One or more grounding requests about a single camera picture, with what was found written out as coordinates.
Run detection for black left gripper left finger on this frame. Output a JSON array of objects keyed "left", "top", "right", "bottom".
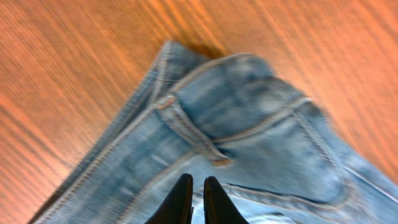
[{"left": 146, "top": 174, "right": 193, "bottom": 224}]

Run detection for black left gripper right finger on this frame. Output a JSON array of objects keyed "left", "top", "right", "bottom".
[{"left": 203, "top": 176, "right": 248, "bottom": 224}]

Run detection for light blue denim jeans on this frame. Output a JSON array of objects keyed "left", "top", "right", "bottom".
[{"left": 32, "top": 41, "right": 397, "bottom": 223}]

